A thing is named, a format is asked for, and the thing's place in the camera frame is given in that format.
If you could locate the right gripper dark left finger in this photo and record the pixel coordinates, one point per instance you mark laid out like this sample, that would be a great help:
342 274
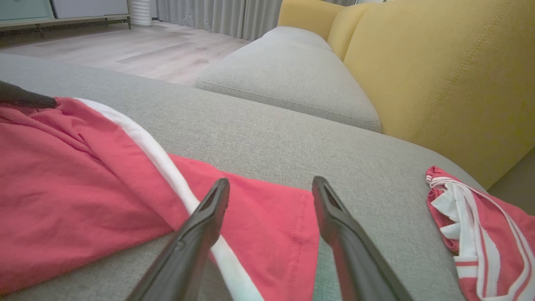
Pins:
188 255

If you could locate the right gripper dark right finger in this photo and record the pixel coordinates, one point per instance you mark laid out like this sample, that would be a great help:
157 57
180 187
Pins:
355 259

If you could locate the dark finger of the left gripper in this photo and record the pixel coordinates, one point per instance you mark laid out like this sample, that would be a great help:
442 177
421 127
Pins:
23 98

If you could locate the red shorts with white stripes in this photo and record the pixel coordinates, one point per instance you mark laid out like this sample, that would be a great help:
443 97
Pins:
75 188

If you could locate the large grey sofa seat cushion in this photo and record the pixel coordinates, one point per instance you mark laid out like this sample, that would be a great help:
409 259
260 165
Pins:
271 142

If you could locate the white ribbed bin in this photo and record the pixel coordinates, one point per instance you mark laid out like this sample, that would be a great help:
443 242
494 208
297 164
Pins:
142 12

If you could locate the yellow sofa backrest cushion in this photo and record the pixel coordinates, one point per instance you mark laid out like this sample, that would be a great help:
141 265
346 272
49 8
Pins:
307 14
451 83
345 29

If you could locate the grey curtain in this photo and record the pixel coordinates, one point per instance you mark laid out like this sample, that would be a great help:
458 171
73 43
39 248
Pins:
217 16

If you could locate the low cabinet with wooden frame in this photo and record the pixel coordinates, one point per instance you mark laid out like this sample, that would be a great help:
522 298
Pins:
62 12

